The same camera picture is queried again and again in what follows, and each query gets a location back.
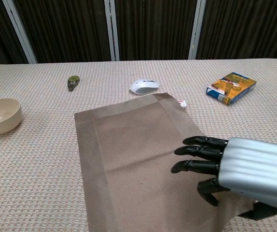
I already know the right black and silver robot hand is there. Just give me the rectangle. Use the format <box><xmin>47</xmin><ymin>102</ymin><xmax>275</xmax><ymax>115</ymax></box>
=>
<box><xmin>170</xmin><ymin>135</ymin><xmax>277</xmax><ymax>221</ymax></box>

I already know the beige plastic bowl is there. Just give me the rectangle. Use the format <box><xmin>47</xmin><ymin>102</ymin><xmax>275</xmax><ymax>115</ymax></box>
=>
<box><xmin>0</xmin><ymin>98</ymin><xmax>23</xmax><ymax>135</ymax></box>

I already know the green correction tape dispenser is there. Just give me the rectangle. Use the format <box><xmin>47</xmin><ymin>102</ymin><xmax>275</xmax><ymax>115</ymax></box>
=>
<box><xmin>67</xmin><ymin>75</ymin><xmax>81</xmax><ymax>92</ymax></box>

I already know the blue and yellow snack box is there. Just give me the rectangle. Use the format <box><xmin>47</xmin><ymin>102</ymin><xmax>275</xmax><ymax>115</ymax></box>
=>
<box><xmin>206</xmin><ymin>72</ymin><xmax>257</xmax><ymax>106</ymax></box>

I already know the brown woven placemat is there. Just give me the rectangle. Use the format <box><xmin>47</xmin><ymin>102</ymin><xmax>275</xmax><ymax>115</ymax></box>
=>
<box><xmin>74</xmin><ymin>92</ymin><xmax>256</xmax><ymax>232</ymax></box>

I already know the dark pleated curtain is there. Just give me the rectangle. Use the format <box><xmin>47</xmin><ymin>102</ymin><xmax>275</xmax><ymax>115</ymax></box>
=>
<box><xmin>0</xmin><ymin>0</ymin><xmax>277</xmax><ymax>68</ymax></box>

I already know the beige woven tablecloth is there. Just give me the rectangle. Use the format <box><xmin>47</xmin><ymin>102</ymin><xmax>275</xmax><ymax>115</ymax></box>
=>
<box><xmin>0</xmin><ymin>58</ymin><xmax>277</xmax><ymax>232</ymax></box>

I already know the white metal frame post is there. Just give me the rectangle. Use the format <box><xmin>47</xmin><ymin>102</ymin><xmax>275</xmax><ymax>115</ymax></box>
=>
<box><xmin>104</xmin><ymin>0</ymin><xmax>120</xmax><ymax>61</ymax></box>
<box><xmin>2</xmin><ymin>0</ymin><xmax>38</xmax><ymax>64</ymax></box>
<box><xmin>188</xmin><ymin>0</ymin><xmax>206</xmax><ymax>60</ymax></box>

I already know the white and grey computer mouse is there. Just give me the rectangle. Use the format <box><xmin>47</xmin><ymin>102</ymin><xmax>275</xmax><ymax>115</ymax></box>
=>
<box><xmin>129</xmin><ymin>79</ymin><xmax>160</xmax><ymax>95</ymax></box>

